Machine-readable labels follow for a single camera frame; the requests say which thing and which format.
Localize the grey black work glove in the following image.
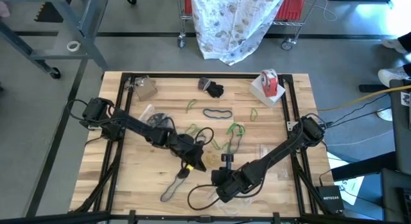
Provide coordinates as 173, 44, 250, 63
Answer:
198, 76, 225, 99

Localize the blue floor bar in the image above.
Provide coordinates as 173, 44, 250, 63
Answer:
358, 83, 391, 92

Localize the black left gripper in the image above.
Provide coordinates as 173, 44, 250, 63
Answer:
166, 133, 207, 173

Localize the person's shoe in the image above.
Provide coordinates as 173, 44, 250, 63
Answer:
381, 37, 408, 55
377, 66, 410, 89
376, 107, 394, 123

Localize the white cable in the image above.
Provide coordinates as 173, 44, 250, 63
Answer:
303, 0, 342, 25

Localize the white paper sheet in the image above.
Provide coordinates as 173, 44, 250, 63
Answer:
327, 151, 365, 206

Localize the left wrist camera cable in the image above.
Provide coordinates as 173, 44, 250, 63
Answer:
195, 126, 215, 147

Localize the black fixed camera box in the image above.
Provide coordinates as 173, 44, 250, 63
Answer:
195, 214, 215, 224

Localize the white cardboard box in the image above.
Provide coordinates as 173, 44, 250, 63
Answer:
249, 74, 286, 108

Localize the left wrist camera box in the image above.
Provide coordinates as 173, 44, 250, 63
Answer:
178, 164, 195, 180

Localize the white floral cloth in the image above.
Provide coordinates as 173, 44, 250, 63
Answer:
191, 0, 289, 66

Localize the black floor cable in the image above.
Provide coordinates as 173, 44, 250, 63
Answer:
326, 93, 393, 128

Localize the black desk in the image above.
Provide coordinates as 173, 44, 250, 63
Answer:
388, 78, 411, 177

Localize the red tape dispenser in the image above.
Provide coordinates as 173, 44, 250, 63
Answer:
259, 69, 279, 98

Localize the yellow cable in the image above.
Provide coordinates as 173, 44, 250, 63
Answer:
317, 85, 411, 112

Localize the brown cardboard box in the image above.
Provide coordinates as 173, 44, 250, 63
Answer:
133, 75, 159, 102

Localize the black desk leg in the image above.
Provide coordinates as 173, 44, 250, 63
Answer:
330, 151, 399, 182

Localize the blue-grey steel workbench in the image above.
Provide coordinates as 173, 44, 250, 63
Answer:
0, 0, 110, 80

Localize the yellow rubber band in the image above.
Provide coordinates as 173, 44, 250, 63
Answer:
205, 152, 222, 168

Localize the pink cloth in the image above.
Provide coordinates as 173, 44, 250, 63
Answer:
0, 1, 11, 19

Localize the black Netgear switch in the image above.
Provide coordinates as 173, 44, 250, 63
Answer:
317, 184, 345, 214

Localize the black sawtooth foam piece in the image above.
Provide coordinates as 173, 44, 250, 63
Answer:
34, 1, 65, 24

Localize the grey-blue rubber band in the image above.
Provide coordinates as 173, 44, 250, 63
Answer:
159, 174, 189, 203

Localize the metal wire rack cart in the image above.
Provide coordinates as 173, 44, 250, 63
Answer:
175, 0, 323, 51

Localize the white tape roll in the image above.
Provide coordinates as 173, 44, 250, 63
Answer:
66, 40, 82, 53

